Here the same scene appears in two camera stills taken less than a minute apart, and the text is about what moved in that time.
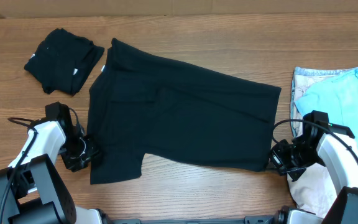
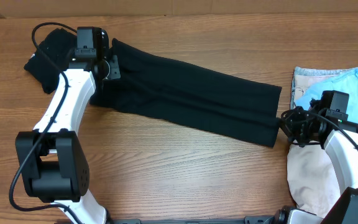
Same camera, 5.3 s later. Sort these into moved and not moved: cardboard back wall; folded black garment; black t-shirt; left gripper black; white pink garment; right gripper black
Moved: right gripper black; left gripper black; black t-shirt
Not moved: cardboard back wall; folded black garment; white pink garment
